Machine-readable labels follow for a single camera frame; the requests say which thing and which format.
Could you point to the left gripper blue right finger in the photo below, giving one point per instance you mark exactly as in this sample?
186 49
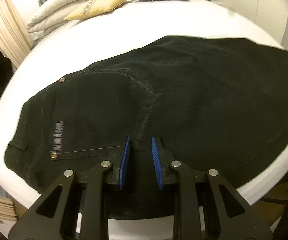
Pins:
157 163

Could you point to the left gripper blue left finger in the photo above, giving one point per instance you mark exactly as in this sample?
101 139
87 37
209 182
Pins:
124 163

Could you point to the black denim pants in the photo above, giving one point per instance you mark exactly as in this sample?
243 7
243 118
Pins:
214 103

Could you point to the yellow patterned cushion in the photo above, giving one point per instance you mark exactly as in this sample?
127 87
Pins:
93 8

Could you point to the folded beige duvet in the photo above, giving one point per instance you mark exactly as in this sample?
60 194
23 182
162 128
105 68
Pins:
50 16

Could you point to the beige curtain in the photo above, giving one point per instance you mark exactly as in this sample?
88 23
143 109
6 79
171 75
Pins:
15 42

